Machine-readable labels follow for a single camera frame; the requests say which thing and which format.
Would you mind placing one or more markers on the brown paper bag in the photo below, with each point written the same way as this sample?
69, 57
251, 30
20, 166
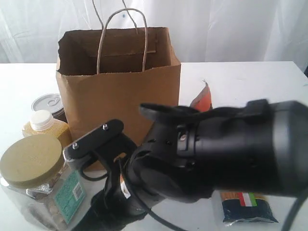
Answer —
106, 74

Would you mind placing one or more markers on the brown orange snack pouch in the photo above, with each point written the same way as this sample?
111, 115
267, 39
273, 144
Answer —
203, 101

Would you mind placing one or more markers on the spaghetti pasta package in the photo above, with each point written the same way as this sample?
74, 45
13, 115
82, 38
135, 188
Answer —
232, 208

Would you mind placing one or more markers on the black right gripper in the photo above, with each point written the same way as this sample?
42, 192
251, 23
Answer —
154, 172

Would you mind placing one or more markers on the white backdrop curtain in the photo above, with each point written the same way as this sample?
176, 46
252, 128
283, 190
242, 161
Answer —
200, 30

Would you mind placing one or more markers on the silver pull-tab tin can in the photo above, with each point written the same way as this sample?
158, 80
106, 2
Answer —
51, 102

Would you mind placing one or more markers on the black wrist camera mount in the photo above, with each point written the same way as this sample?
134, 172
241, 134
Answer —
107, 153

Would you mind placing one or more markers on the clear jar gold lid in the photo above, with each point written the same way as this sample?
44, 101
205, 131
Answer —
35, 177

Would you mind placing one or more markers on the yellow grain bottle white cap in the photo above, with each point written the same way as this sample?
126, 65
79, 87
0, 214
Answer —
42, 122

